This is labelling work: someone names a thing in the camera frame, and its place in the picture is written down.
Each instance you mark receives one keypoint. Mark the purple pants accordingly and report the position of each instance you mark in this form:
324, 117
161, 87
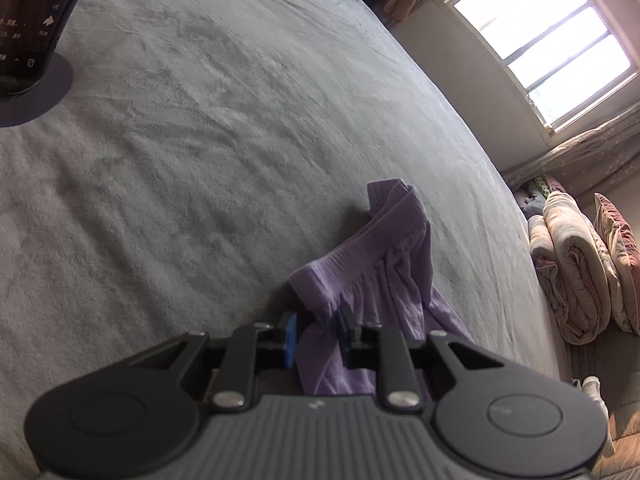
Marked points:
395, 285

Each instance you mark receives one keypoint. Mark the round grey stand base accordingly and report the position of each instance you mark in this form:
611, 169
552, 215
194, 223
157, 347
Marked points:
45, 95

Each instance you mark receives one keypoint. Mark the white fluffy throw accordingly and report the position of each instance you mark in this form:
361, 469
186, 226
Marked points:
595, 395

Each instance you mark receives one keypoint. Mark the grey floral curtain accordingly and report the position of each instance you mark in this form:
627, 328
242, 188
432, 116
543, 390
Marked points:
580, 155

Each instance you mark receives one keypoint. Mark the grey bed blanket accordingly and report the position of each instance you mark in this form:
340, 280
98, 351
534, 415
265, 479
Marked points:
200, 135

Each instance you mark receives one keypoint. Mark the pink pillow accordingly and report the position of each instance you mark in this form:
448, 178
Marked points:
622, 255

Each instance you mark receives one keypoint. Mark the black tablet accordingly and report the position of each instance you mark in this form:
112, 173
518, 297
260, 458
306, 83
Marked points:
35, 20

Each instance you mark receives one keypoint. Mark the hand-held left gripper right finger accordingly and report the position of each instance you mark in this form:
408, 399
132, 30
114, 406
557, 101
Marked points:
344, 332

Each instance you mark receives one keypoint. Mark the blue-grey cloth bundle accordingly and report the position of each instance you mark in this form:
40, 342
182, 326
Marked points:
532, 202

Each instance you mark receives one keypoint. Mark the green patterned cloth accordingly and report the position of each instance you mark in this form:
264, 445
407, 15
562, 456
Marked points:
544, 185

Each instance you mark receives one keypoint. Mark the window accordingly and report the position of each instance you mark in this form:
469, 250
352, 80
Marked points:
550, 20

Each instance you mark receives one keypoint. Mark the rolled beige pink quilt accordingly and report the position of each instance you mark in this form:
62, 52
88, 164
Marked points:
570, 270

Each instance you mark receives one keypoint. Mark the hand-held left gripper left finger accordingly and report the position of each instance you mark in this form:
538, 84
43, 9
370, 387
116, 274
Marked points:
289, 342

